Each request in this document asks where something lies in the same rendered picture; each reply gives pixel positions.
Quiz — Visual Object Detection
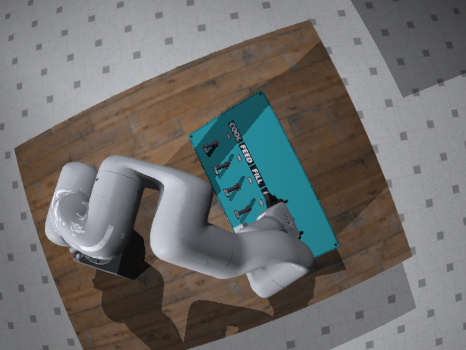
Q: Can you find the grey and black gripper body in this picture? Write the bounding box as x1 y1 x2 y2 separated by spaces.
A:
256 202 300 239

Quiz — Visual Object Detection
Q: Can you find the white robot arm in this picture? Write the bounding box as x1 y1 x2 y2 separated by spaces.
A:
45 155 314 298

